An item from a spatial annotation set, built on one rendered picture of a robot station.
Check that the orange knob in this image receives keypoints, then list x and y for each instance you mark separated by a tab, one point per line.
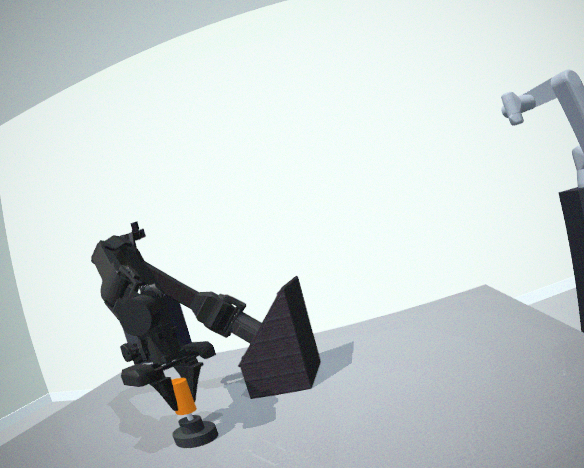
184	398

